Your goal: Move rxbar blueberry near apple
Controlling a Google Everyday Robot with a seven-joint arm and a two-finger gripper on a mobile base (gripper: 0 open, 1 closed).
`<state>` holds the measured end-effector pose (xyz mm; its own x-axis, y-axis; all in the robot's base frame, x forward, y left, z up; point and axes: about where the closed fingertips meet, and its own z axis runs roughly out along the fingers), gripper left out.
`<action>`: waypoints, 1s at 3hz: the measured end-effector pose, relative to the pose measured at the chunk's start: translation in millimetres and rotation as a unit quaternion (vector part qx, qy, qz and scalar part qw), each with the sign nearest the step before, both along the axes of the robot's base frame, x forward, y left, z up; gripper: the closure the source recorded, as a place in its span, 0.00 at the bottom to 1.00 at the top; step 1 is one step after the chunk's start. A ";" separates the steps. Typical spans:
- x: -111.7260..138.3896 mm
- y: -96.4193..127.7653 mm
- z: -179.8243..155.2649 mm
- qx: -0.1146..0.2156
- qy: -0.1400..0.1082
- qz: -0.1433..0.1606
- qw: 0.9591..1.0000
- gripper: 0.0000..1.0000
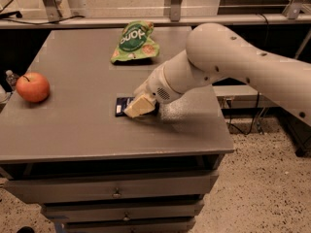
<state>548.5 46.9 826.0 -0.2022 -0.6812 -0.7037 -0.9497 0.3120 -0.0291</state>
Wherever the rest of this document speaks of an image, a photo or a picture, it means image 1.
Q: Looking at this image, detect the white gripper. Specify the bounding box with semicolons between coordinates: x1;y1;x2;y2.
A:
124;63;182;117

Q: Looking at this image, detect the dark blue rxbar wrapper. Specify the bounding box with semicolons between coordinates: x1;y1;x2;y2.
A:
115;97;159;117

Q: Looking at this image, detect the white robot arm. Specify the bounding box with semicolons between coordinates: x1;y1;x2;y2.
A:
124;23;311;125

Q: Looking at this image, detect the red apple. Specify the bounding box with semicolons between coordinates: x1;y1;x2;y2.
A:
16;72;50;103

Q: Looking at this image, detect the green snack bag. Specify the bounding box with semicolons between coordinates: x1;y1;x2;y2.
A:
111;20;159;64

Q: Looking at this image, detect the grey drawer cabinet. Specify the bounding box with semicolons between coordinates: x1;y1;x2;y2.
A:
0;29;233;233

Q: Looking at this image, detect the top drawer metal knob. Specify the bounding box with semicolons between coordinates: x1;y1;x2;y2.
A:
112;187;121;199

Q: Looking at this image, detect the drawer metal knob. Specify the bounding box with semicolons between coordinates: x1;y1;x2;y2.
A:
112;187;121;199
122;213;131;221

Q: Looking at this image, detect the middle drawer metal knob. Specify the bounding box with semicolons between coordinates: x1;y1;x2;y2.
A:
122;213;131;221

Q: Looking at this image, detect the clear plastic water bottle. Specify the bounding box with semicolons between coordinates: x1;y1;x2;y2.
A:
6;70;19;90

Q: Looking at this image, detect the black cable on floor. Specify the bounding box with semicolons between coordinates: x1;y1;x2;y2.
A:
225;94;270;136

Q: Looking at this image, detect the black cable on rail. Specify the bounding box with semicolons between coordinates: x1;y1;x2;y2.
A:
0;11;86;25

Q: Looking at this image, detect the metal frame rail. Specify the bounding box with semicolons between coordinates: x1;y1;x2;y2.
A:
0;0;311;28

